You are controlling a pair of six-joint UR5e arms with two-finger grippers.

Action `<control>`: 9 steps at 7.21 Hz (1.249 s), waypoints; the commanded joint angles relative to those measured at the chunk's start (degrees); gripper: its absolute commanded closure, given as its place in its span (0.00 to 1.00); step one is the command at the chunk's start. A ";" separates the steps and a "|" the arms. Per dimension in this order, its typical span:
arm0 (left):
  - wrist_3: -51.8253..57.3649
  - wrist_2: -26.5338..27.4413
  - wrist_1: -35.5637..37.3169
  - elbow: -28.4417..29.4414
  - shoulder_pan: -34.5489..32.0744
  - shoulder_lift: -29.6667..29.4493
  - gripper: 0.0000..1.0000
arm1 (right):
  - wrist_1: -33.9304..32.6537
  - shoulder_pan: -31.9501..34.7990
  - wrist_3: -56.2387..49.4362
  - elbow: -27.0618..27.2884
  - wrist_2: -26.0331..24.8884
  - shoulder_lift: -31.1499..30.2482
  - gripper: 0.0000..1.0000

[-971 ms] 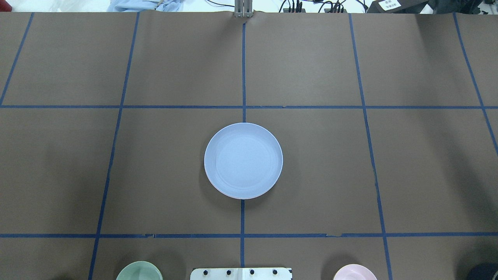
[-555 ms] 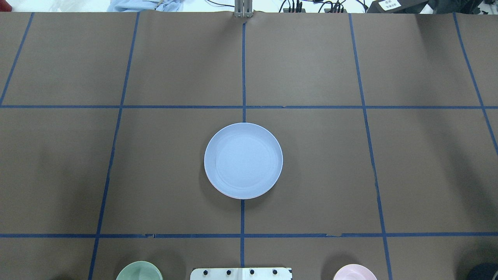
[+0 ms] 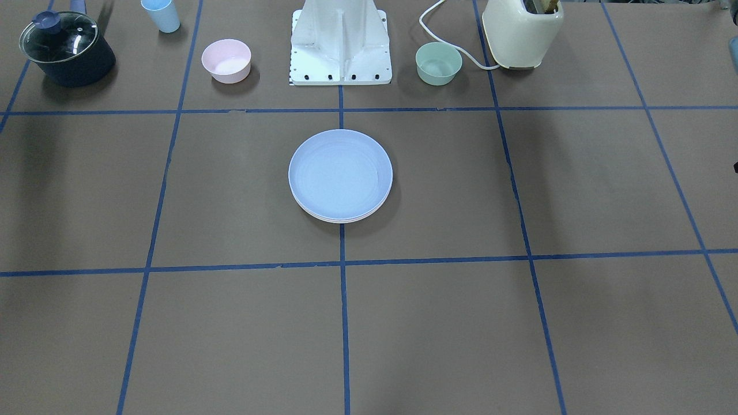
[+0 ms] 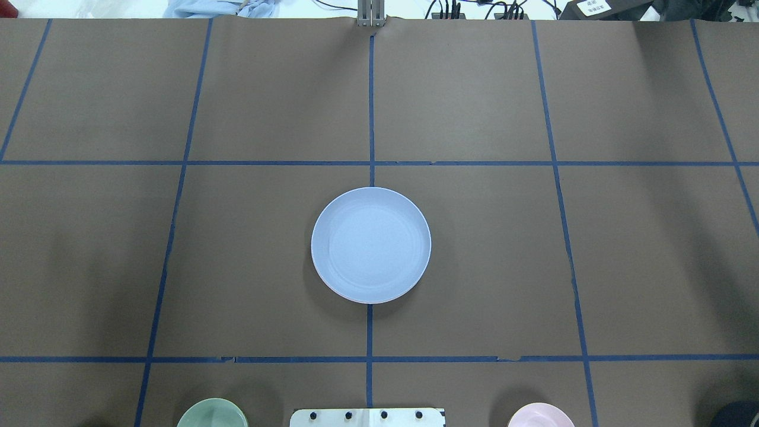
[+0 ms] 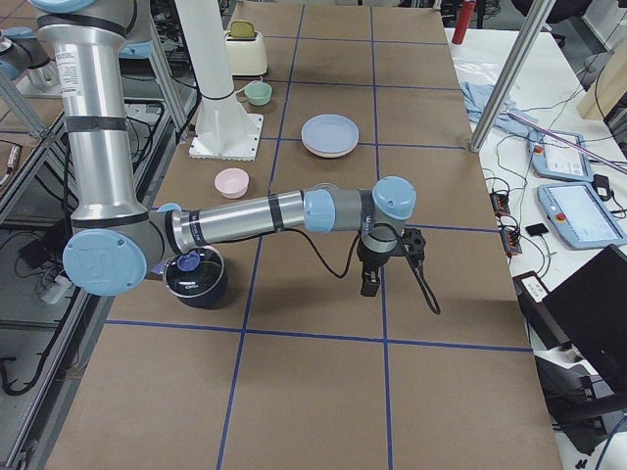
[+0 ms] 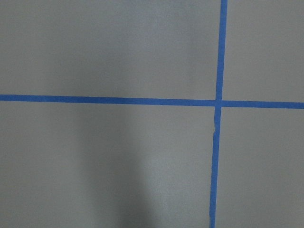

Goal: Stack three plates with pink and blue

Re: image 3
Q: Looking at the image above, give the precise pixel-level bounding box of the pink plate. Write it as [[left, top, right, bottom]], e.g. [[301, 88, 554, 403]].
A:
[[292, 193, 390, 224]]

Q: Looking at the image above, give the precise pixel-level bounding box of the blue plate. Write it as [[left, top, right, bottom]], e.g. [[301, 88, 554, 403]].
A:
[[288, 129, 394, 210]]

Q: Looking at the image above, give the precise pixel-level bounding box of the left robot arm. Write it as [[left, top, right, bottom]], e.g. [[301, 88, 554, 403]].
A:
[[728, 36, 738, 73]]

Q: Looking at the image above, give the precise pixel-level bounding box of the cream plate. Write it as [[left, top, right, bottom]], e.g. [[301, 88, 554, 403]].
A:
[[300, 204, 382, 224]]

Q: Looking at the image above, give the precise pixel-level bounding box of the green bowl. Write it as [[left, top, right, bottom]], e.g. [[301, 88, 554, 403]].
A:
[[415, 42, 463, 86]]

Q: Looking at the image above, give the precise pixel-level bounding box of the pink bowl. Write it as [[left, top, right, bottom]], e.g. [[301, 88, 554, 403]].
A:
[[201, 39, 251, 84]]

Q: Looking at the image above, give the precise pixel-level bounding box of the cream toaster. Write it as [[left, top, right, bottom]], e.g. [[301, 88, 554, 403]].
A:
[[481, 1, 565, 70]]

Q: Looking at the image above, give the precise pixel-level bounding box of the toast slice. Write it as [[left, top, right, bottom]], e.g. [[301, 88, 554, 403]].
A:
[[522, 0, 559, 15]]

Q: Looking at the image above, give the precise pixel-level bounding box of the light blue cup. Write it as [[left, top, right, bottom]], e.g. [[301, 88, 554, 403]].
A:
[[141, 0, 181, 33]]

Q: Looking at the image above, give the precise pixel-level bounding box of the dark blue pot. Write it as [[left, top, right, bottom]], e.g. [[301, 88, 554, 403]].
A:
[[26, 1, 116, 88]]

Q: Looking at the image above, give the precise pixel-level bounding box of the glass pot lid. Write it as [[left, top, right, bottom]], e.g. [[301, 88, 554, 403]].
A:
[[18, 10, 100, 63]]

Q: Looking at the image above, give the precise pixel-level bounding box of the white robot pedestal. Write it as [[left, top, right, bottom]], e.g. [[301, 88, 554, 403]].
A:
[[288, 1, 393, 86]]

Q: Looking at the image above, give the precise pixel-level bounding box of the white toaster cable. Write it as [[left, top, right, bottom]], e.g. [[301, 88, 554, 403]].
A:
[[419, 0, 500, 71]]

